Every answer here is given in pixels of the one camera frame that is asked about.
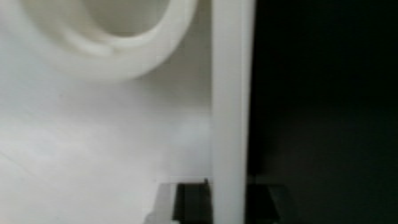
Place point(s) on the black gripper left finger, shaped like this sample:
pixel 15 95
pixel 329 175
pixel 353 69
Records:
pixel 182 204

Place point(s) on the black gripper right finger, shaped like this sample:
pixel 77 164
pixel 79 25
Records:
pixel 271 208

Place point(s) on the white square tabletop with sockets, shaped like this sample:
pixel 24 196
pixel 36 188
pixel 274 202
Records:
pixel 125 76

